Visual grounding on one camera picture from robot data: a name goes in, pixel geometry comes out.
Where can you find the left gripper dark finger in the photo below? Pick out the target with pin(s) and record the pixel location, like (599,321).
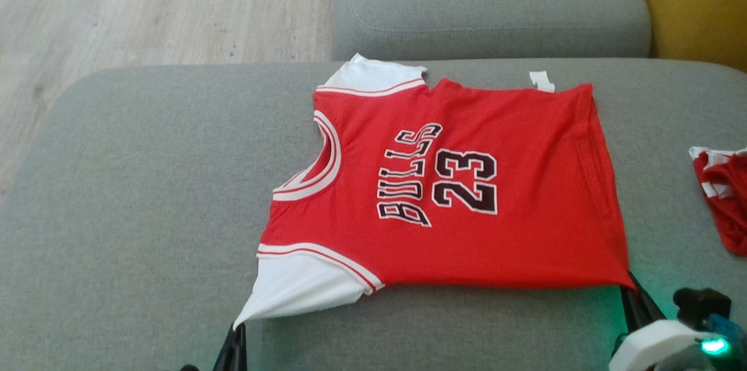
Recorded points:
(226,353)
(241,353)

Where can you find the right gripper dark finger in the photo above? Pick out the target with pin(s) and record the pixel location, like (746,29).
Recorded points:
(630,310)
(649,304)

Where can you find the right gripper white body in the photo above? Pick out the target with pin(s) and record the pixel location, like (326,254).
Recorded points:
(653,347)

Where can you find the red shorts with white trim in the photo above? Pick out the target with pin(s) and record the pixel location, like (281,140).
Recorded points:
(726,202)

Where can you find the red Bulls 23 jersey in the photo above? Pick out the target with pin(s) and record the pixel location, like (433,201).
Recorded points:
(525,231)

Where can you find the large grey sofa seat cushion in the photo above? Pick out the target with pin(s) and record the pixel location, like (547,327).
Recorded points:
(146,196)

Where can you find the mustard yellow panel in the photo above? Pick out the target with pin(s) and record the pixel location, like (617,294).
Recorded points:
(694,3)

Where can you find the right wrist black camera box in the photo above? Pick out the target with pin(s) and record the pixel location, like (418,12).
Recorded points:
(700,307)

